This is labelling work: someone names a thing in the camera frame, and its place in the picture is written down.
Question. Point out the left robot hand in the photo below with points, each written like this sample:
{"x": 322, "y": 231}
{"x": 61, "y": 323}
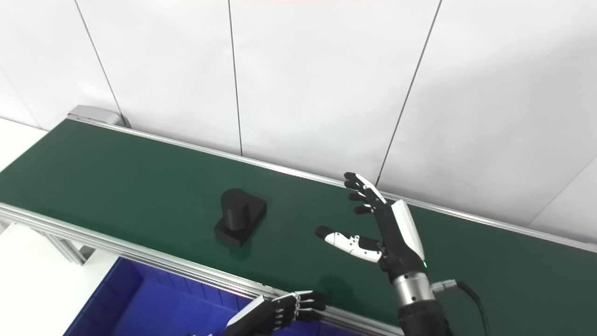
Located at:
{"x": 261, "y": 317}

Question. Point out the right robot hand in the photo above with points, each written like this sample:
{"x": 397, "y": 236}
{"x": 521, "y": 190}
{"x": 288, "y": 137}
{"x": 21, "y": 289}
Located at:
{"x": 396, "y": 238}

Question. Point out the black cylinder block part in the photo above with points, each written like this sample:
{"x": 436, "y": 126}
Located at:
{"x": 238, "y": 217}

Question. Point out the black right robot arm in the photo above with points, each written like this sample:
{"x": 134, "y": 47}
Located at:
{"x": 419, "y": 312}

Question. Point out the blue plastic bin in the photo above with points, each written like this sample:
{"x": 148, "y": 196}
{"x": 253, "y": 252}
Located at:
{"x": 154, "y": 308}

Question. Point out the green conveyor belt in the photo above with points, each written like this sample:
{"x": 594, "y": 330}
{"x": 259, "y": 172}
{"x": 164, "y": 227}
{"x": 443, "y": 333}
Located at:
{"x": 140, "y": 186}
{"x": 116, "y": 249}

